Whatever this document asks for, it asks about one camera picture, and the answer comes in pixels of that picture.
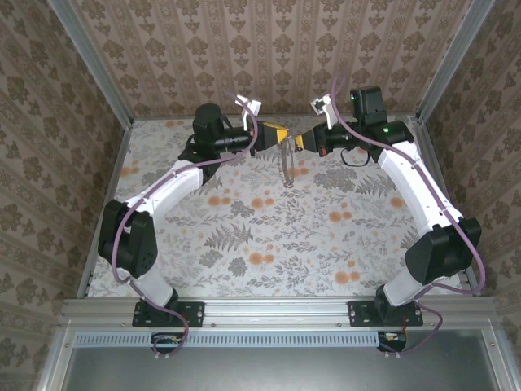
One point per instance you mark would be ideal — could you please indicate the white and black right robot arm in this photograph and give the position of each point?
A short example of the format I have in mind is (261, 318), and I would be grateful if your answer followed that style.
(411, 179)

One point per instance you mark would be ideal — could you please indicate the floral patterned table cover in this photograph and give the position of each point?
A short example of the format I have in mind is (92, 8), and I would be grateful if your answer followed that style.
(305, 264)

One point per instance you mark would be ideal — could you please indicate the grey metal sheet panel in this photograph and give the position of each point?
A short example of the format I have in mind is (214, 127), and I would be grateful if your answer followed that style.
(277, 370)

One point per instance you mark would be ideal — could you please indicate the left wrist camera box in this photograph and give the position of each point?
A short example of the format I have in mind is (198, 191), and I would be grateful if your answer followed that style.
(251, 106)

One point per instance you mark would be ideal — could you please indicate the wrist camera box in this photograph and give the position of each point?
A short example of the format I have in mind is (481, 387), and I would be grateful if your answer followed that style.
(321, 105)
(251, 106)

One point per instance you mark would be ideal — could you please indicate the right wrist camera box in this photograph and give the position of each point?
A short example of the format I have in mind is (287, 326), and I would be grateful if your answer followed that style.
(321, 105)

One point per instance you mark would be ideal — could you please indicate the aluminium right side rail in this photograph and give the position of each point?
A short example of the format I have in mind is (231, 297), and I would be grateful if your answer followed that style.
(436, 171)

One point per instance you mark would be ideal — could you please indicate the aluminium right frame post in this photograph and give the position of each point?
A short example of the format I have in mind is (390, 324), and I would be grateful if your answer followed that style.
(452, 61)

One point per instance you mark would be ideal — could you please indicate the aluminium frame post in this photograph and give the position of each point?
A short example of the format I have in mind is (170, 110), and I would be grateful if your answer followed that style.
(95, 61)
(452, 61)

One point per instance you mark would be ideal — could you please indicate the aluminium left side rail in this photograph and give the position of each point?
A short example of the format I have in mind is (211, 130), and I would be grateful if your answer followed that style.
(110, 183)

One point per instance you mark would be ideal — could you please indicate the aluminium left frame post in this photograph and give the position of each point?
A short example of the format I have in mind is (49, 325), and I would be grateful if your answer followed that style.
(95, 61)

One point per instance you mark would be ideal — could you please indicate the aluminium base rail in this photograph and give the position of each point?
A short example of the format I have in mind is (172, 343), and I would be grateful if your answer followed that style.
(277, 311)

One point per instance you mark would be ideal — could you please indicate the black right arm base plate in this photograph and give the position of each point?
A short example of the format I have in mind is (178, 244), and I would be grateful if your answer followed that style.
(355, 313)

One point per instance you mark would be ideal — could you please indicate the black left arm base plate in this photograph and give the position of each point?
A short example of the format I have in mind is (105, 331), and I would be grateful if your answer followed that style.
(193, 313)

